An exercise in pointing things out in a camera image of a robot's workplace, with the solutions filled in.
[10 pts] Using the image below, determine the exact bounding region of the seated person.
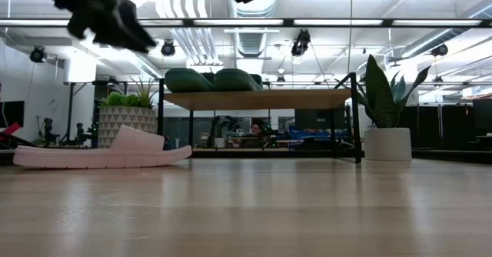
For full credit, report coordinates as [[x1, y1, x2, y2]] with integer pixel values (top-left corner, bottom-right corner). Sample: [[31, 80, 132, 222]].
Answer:
[[249, 118, 270, 149]]

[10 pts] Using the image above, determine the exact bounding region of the black ceiling spotlight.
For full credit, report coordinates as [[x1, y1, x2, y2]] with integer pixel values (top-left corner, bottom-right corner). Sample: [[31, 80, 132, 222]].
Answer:
[[160, 39, 177, 58], [29, 45, 48, 64], [291, 28, 311, 58], [430, 43, 450, 58]]

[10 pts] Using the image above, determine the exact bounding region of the wooden shelf with black frame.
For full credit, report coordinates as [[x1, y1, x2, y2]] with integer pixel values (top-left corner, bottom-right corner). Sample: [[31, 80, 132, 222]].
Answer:
[[158, 72, 363, 164]]

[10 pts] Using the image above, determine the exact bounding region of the green rubber slide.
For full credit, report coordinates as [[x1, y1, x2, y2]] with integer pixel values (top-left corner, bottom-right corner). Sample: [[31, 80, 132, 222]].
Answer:
[[164, 67, 217, 94], [213, 68, 265, 92]]

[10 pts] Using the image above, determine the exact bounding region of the succulent in patterned pot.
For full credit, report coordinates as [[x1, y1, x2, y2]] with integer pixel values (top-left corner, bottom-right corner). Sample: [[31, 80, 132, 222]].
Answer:
[[98, 78, 158, 149]]

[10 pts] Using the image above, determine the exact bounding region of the silver ventilation duct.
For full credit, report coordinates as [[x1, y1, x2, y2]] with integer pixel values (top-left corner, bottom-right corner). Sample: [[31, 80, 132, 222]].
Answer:
[[226, 0, 281, 58]]

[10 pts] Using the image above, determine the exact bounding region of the pink rubber slide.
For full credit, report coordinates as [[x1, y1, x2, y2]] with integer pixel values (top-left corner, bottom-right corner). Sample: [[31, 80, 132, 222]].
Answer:
[[12, 125, 193, 170]]

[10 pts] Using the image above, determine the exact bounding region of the black wall monitor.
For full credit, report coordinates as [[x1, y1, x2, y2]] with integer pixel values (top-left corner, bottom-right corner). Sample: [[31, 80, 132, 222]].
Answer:
[[0, 100, 26, 129]]

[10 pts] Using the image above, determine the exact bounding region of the red flat object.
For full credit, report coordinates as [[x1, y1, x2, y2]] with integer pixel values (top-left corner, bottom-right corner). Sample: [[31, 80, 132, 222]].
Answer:
[[0, 122, 19, 142]]

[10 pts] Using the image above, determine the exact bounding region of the black overhead frame bar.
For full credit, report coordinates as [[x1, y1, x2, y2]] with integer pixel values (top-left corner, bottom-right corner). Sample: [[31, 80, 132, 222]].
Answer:
[[0, 17, 492, 28]]

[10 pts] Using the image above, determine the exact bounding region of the snake plant in white pot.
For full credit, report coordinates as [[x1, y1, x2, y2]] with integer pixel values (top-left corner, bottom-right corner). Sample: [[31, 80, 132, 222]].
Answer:
[[359, 54, 431, 162]]

